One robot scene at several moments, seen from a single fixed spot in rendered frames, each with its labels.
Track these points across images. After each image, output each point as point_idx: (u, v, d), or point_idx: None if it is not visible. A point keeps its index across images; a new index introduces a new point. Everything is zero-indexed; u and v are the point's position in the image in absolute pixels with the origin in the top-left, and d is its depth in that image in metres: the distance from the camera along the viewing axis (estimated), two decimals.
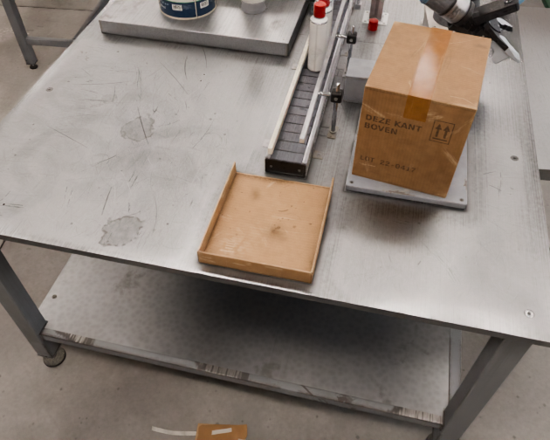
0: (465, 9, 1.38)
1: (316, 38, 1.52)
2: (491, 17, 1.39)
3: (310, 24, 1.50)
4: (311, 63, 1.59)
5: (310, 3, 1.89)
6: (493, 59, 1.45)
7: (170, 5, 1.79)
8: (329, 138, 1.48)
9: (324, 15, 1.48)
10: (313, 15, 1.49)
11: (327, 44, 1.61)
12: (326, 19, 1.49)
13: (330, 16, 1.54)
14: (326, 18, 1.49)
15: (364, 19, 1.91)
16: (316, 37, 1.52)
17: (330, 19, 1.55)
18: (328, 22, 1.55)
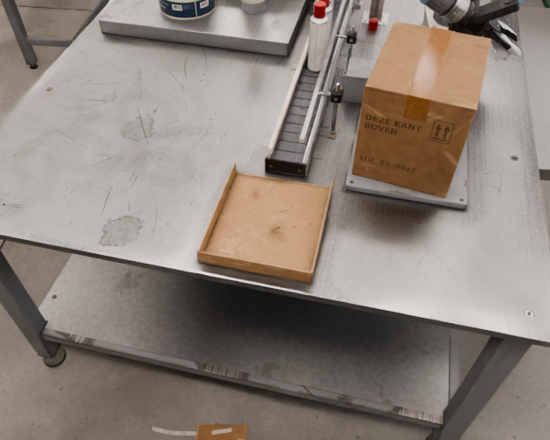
0: (465, 9, 1.38)
1: (316, 38, 1.52)
2: (491, 17, 1.39)
3: (310, 24, 1.50)
4: (311, 63, 1.59)
5: (310, 3, 1.89)
6: (495, 58, 1.47)
7: (170, 5, 1.79)
8: (329, 138, 1.48)
9: (324, 15, 1.48)
10: (313, 15, 1.49)
11: (327, 44, 1.61)
12: (326, 19, 1.49)
13: (330, 16, 1.54)
14: (326, 18, 1.49)
15: (364, 19, 1.91)
16: (316, 37, 1.52)
17: (330, 19, 1.55)
18: (328, 22, 1.55)
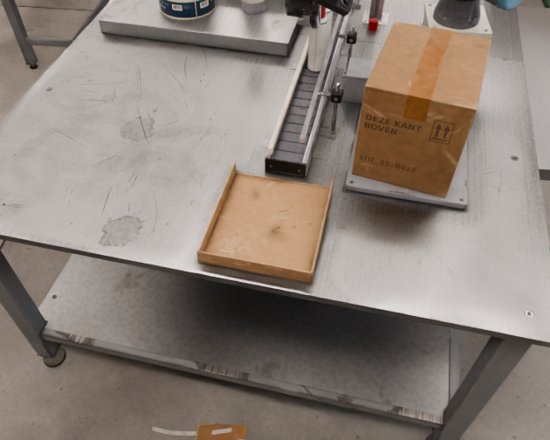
0: None
1: (316, 38, 1.52)
2: (322, 4, 1.29)
3: None
4: (311, 63, 1.59)
5: None
6: (298, 22, 1.40)
7: (170, 5, 1.79)
8: (329, 138, 1.48)
9: (324, 15, 1.48)
10: None
11: (327, 44, 1.61)
12: (326, 19, 1.49)
13: (330, 16, 1.54)
14: (326, 18, 1.49)
15: (364, 19, 1.91)
16: (316, 37, 1.52)
17: (330, 19, 1.55)
18: (328, 22, 1.55)
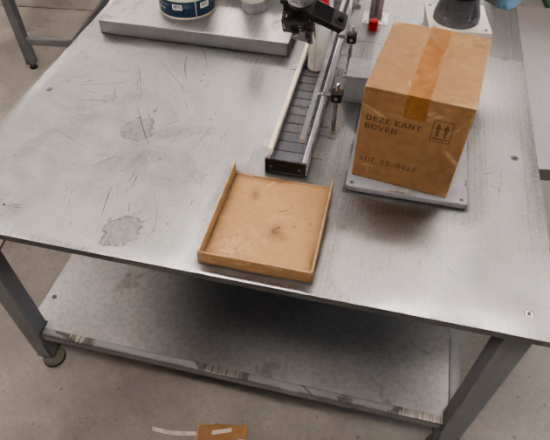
0: (308, 4, 1.25)
1: (316, 38, 1.52)
2: (318, 22, 1.32)
3: None
4: (311, 63, 1.59)
5: None
6: (294, 37, 1.43)
7: (170, 5, 1.79)
8: (329, 138, 1.48)
9: None
10: None
11: (327, 44, 1.61)
12: None
13: None
14: None
15: (364, 19, 1.91)
16: (316, 37, 1.52)
17: None
18: None
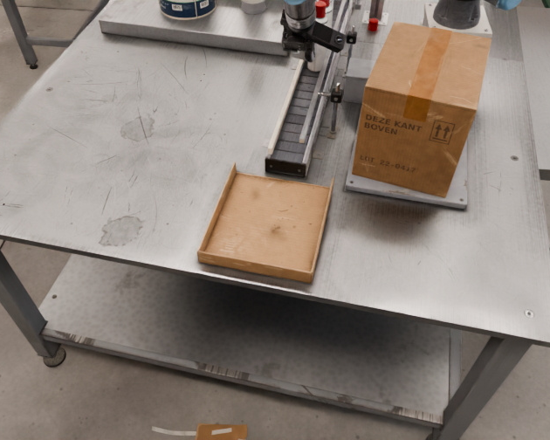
0: (307, 26, 1.30)
1: None
2: (317, 42, 1.36)
3: None
4: (311, 63, 1.59)
5: None
6: (294, 56, 1.47)
7: (170, 5, 1.79)
8: (329, 138, 1.48)
9: (324, 15, 1.48)
10: None
11: None
12: (326, 19, 1.49)
13: (330, 16, 1.54)
14: (326, 18, 1.49)
15: (364, 19, 1.91)
16: None
17: (330, 19, 1.55)
18: (328, 22, 1.55)
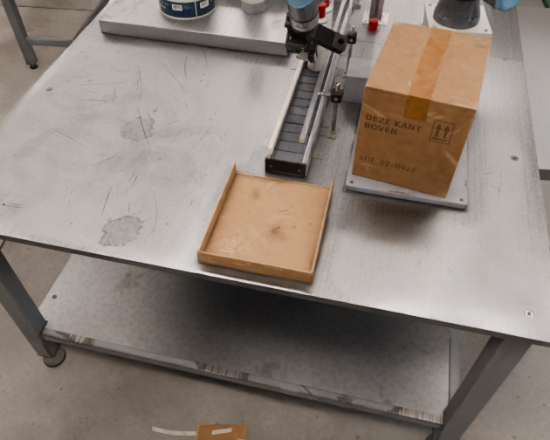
0: (311, 29, 1.34)
1: None
2: (319, 44, 1.41)
3: None
4: (311, 63, 1.59)
5: None
6: (297, 57, 1.52)
7: (170, 5, 1.79)
8: (329, 138, 1.48)
9: (324, 15, 1.48)
10: None
11: None
12: (326, 19, 1.49)
13: (330, 16, 1.54)
14: (326, 18, 1.49)
15: (364, 19, 1.91)
16: None
17: (330, 19, 1.55)
18: (328, 22, 1.55)
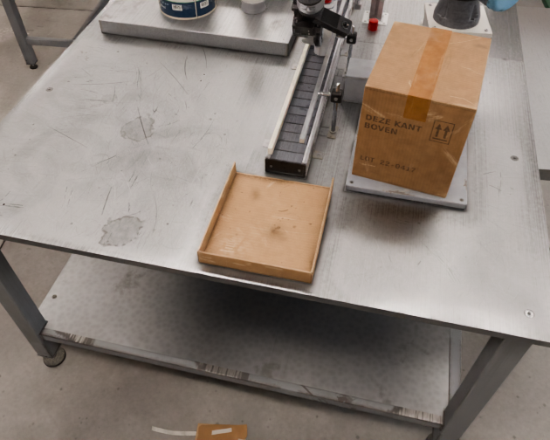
0: (317, 11, 1.40)
1: None
2: (325, 27, 1.47)
3: None
4: (316, 47, 1.64)
5: None
6: (303, 41, 1.58)
7: (170, 5, 1.79)
8: (329, 138, 1.48)
9: (330, 1, 1.54)
10: None
11: None
12: (332, 5, 1.54)
13: (336, 3, 1.59)
14: (333, 4, 1.55)
15: (364, 19, 1.91)
16: None
17: (336, 6, 1.60)
18: (334, 10, 1.60)
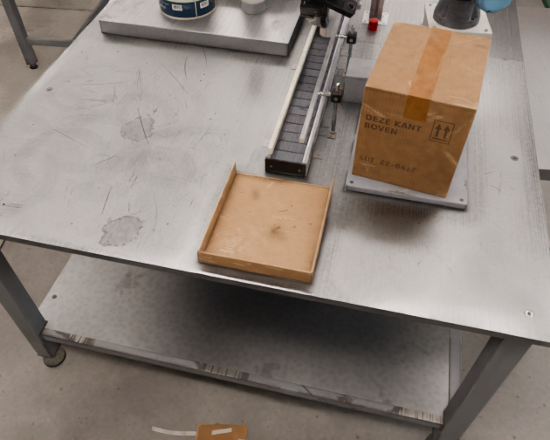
0: None
1: None
2: (332, 8, 1.54)
3: None
4: (322, 29, 1.71)
5: None
6: (310, 22, 1.65)
7: (170, 5, 1.79)
8: (329, 138, 1.48)
9: None
10: None
11: (338, 14, 1.73)
12: None
13: None
14: None
15: (364, 19, 1.91)
16: None
17: None
18: None
